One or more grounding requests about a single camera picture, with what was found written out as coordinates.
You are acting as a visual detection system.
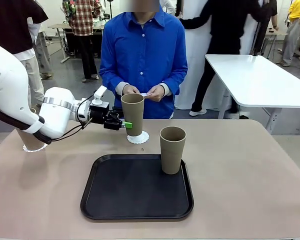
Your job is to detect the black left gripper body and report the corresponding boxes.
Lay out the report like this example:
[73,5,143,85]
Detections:
[89,101,120,131]

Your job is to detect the tall brown paper cup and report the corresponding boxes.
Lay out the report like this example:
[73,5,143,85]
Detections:
[159,126,187,175]
[120,93,145,137]
[16,107,46,152]

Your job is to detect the person's right forearm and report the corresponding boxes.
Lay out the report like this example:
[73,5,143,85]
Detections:
[99,72,128,97]

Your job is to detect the person's left forearm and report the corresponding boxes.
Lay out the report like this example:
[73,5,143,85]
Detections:
[159,72,189,97]

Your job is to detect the person's right hand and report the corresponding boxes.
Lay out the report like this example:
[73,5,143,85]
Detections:
[122,84,140,96]

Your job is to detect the person's left hand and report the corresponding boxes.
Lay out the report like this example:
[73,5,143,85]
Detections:
[148,84,166,103]

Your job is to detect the person in blue shirt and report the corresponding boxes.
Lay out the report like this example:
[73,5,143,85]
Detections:
[98,0,189,120]

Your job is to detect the black plastic serving tray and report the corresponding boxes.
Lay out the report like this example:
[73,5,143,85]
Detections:
[79,153,195,221]

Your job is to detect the person in gray trousers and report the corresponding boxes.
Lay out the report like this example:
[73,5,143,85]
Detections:
[27,17,53,80]

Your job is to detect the person in plaid shirt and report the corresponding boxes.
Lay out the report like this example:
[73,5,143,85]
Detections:
[62,0,102,83]

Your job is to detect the gray desk with white legs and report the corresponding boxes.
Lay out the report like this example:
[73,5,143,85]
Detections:
[47,23,73,64]

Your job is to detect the person in white robe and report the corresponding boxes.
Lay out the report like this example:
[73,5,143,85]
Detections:
[174,0,241,111]

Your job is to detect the man in black t-shirt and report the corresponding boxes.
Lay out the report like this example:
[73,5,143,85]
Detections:
[0,0,50,107]

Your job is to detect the large white table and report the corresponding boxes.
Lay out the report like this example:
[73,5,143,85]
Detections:
[204,53,300,136]

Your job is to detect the person in black outfit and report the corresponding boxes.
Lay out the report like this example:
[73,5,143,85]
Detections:
[179,0,266,117]

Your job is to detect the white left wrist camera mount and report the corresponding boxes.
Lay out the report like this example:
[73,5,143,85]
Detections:
[90,85,108,106]

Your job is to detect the thin black left camera cable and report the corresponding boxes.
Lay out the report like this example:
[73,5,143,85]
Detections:
[51,94,96,142]

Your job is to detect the black left arm cable sleeve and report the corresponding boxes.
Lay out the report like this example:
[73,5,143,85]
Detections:
[0,104,53,146]

